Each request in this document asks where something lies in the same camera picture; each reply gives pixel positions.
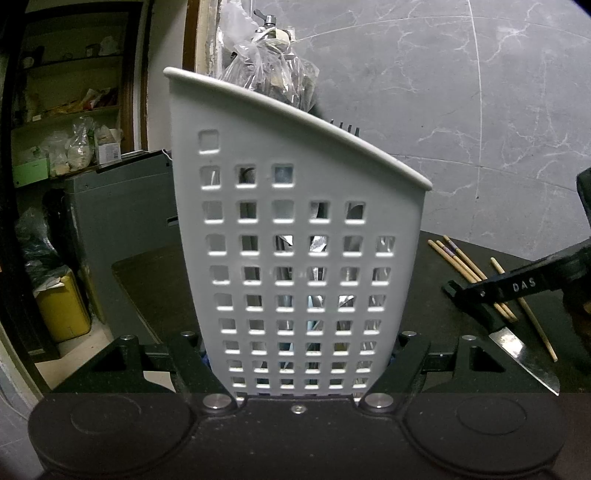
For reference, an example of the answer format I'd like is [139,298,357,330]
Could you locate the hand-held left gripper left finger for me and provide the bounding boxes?
[60,330,238,415]

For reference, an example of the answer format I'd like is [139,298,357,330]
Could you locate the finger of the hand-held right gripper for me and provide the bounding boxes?
[462,240,591,306]

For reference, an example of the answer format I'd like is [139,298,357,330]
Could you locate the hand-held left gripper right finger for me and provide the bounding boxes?
[358,330,539,415]

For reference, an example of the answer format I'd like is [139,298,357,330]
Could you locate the plain wooden chopstick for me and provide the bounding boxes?
[490,257,558,363]
[427,239,511,323]

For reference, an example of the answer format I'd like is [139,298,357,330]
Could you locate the black-handled kitchen knife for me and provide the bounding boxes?
[442,281,561,397]

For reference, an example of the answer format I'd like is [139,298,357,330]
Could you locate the grey perforated utensil basket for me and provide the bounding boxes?
[163,67,434,399]

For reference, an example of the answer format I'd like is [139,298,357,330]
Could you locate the person's right hand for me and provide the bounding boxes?
[564,294,591,366]

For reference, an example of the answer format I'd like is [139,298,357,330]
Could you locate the yellow plastic canister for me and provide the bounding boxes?
[34,270,92,343]

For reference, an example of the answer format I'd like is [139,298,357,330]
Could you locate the grey washing machine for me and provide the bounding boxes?
[62,148,185,334]

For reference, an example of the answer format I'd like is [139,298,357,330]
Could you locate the dark garbage bag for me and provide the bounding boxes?
[16,208,70,289]

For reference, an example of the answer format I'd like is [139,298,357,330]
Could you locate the small white box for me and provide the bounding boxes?
[96,138,122,164]

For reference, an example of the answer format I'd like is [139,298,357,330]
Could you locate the clear bags of food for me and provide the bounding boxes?
[46,117,96,176]

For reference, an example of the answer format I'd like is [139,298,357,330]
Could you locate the green box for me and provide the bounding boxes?
[13,157,51,186]

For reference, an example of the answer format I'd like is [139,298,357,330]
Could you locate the pile of snack packets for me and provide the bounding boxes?
[28,88,119,116]

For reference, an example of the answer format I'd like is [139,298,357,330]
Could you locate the clear plastic bag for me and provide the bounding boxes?
[217,0,321,112]

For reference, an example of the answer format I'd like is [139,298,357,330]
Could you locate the wooden shelf unit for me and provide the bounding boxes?
[9,4,149,188]

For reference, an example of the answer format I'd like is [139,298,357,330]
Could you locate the wooden door frame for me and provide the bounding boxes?
[182,0,223,80]

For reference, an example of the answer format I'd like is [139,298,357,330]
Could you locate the metal wall tap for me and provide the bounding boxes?
[252,8,293,45]

